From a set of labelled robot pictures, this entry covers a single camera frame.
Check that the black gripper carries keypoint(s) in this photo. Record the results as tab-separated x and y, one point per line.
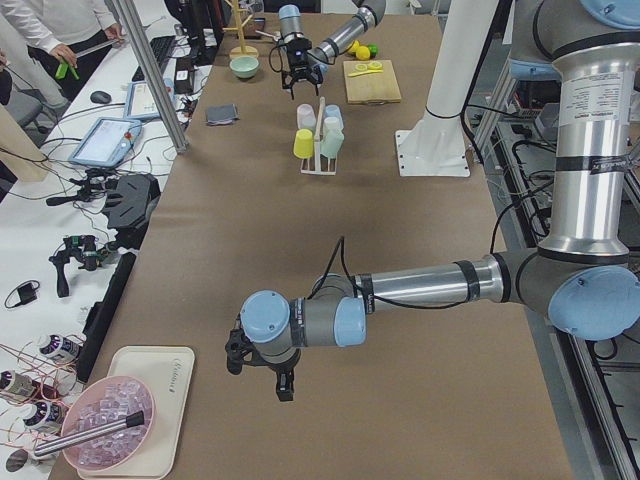
298	62
278	366

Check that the pink cup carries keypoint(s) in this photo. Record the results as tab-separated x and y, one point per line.
306	117

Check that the mint green cup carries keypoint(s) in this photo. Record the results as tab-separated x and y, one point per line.
332	143

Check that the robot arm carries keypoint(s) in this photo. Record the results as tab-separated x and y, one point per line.
368	15
577	276

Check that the light blue cup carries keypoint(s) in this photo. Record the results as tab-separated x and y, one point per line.
333	111

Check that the white cup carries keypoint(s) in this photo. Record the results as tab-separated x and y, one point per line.
332	128

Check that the yellow cup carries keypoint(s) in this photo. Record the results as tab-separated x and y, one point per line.
303	147

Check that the mint green bowl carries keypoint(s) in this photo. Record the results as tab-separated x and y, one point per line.
244	67

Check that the whole yellow lemon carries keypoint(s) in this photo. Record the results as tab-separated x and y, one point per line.
363	53
353	48

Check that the yellow plastic knife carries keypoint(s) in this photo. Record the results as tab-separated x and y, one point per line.
362	73

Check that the wooden mug tree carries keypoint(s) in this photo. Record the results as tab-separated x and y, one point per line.
241	17

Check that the green lime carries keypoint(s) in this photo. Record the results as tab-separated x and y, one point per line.
373	50

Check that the bamboo cutting board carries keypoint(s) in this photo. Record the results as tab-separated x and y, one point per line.
373	88

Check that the grey folded cloth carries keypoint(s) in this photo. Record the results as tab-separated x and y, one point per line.
222	114

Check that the black monitor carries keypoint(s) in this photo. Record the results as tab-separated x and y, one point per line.
204	22

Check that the cream tray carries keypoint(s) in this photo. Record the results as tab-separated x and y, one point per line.
165	372

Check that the black keyboard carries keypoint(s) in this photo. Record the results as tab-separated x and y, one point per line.
162	47

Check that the metal tongs in bowl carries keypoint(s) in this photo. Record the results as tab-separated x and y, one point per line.
130	421

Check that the teach pendant tablet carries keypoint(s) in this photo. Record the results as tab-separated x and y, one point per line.
107	142
139	102

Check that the black computer mouse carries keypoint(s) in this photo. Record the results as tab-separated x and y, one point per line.
100	97

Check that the person in white shirt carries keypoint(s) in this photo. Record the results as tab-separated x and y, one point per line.
57	31

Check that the white wire cup holder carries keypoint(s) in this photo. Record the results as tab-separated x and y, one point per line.
319	164

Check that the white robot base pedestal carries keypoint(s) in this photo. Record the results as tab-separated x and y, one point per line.
437	145

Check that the aluminium frame post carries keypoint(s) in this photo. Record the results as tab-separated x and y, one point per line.
132	23

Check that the wire bottle basket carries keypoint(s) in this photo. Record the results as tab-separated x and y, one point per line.
39	384

